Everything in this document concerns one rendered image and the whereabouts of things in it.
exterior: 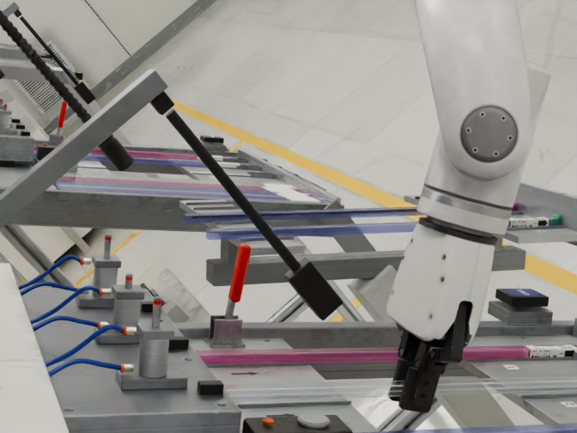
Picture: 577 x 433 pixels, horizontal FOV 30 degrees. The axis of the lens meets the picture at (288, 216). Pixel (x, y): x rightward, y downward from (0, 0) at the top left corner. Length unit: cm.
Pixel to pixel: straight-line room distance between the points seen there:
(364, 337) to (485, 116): 40
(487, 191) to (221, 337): 33
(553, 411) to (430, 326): 16
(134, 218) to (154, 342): 111
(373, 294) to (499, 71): 68
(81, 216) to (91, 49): 672
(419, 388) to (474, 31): 33
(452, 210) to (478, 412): 73
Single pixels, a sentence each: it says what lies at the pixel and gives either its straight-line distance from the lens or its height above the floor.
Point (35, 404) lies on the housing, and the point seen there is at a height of 124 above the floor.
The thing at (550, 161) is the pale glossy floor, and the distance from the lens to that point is 331.
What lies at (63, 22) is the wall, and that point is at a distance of 854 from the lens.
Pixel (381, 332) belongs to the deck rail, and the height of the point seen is 90.
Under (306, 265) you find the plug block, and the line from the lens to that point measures 80.
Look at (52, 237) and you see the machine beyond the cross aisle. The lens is 555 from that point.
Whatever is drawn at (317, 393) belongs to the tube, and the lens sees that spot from 99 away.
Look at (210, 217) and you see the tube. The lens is 144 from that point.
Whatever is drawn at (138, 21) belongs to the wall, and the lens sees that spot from 863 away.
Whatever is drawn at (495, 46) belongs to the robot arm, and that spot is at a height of 118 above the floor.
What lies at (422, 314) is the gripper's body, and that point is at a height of 100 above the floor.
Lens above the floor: 149
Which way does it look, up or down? 21 degrees down
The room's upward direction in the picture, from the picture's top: 39 degrees counter-clockwise
